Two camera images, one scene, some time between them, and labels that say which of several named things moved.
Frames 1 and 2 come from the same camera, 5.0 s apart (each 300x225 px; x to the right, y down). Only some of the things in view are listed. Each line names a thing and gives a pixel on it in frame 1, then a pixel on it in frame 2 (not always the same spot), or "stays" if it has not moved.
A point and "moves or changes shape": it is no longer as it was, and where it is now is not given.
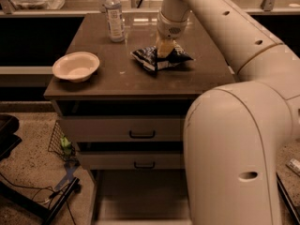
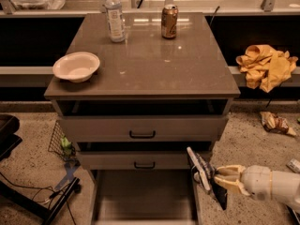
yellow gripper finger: (161, 48) → (232, 185)
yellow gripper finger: (168, 46) → (232, 170)
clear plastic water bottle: (114, 16) stays
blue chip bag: (148, 57) moves or changes shape
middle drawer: (131, 160) stays
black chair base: (8, 140) stays
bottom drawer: (142, 197) stays
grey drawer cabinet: (127, 123) stays
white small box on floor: (294, 165) stays
